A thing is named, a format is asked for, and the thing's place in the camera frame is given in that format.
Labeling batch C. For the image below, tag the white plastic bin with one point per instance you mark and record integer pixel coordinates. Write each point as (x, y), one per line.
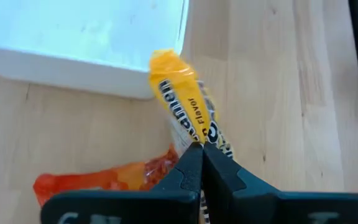
(73, 31)

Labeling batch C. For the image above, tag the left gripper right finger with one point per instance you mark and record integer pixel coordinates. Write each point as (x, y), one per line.
(238, 199)

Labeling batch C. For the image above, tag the red Saucy Noodle packet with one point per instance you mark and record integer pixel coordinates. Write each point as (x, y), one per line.
(104, 179)

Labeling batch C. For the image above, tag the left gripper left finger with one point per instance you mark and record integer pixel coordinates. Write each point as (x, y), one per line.
(179, 193)

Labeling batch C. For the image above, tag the yellow Maruchan ramen packet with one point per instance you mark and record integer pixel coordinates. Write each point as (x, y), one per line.
(179, 93)

